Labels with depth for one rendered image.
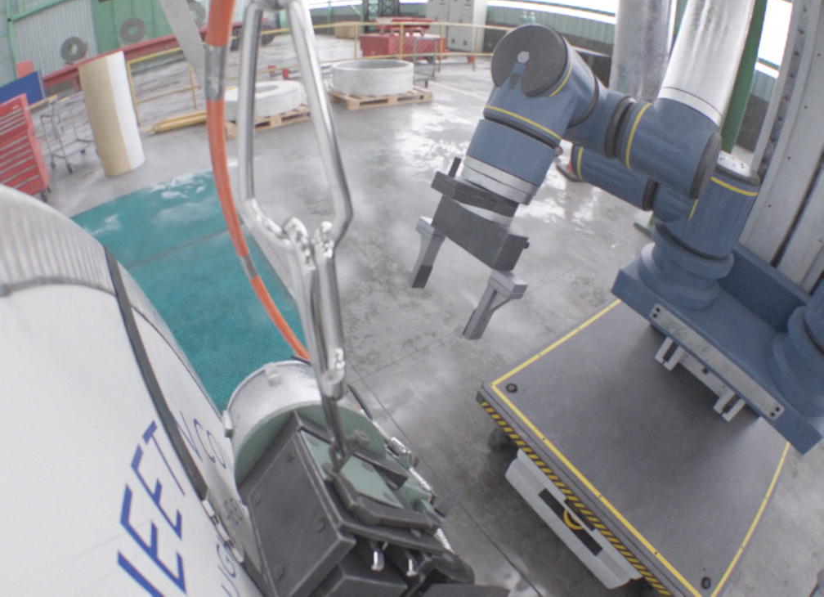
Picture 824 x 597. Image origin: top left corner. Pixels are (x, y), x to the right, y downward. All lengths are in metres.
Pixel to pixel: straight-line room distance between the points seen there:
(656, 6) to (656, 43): 0.08
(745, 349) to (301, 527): 1.00
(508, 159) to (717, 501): 1.17
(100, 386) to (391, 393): 1.45
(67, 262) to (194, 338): 1.80
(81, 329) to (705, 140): 0.64
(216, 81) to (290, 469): 0.25
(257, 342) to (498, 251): 1.52
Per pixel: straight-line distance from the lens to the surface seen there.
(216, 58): 0.21
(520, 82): 0.49
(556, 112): 0.49
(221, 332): 1.99
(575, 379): 1.33
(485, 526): 1.40
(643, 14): 0.94
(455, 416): 1.56
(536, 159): 0.49
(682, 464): 1.34
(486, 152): 0.48
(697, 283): 1.05
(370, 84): 5.59
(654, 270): 1.05
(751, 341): 1.12
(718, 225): 0.98
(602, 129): 0.61
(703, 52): 0.62
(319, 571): 0.25
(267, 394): 0.38
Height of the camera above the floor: 1.32
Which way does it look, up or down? 40 degrees down
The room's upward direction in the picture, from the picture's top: 2 degrees clockwise
